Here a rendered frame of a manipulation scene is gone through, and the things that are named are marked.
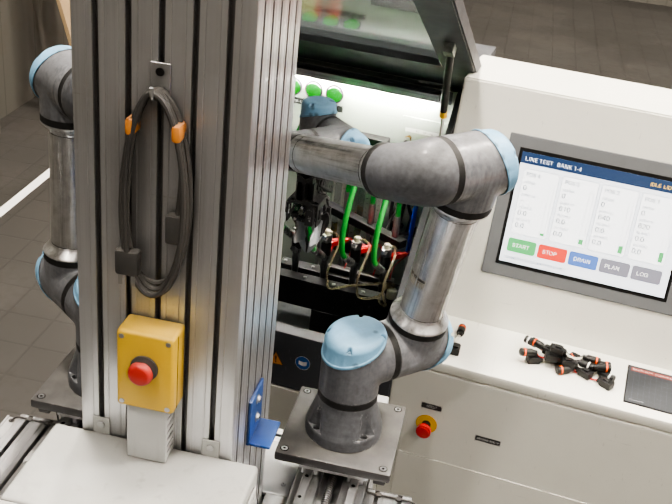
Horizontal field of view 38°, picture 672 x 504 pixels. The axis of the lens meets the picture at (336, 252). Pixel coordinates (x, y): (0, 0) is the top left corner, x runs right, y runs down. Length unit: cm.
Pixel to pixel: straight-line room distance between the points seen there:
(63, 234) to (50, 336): 213
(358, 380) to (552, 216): 79
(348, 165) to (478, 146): 23
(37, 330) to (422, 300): 256
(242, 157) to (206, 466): 51
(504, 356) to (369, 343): 63
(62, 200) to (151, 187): 61
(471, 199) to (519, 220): 76
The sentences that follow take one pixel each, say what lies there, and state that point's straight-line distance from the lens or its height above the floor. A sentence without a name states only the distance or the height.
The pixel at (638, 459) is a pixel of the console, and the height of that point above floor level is 86.
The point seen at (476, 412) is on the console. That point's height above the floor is 87.
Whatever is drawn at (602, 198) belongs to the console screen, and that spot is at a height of 134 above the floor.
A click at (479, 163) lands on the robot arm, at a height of 165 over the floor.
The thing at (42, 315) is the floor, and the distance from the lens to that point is 424.
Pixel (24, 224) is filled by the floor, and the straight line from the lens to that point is 497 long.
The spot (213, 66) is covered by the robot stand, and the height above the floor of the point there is 186.
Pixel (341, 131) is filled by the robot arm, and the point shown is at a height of 155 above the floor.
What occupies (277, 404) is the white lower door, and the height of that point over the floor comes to 73.
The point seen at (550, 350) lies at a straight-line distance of 235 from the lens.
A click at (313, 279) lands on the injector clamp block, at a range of 256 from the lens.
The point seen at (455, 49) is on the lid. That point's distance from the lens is 222.
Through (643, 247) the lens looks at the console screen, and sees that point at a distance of 240.
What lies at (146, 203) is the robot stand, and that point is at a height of 165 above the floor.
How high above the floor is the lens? 224
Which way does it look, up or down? 28 degrees down
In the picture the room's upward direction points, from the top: 6 degrees clockwise
